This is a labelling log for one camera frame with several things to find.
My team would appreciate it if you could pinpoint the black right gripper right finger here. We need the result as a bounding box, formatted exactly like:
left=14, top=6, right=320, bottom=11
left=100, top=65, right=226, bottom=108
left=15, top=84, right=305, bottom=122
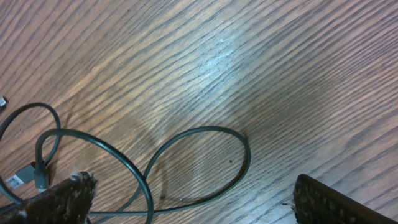
left=292, top=174, right=397, bottom=224

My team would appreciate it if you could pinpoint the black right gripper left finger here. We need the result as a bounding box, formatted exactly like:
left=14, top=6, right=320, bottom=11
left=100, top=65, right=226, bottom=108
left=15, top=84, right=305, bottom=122
left=1, top=172, right=98, bottom=224

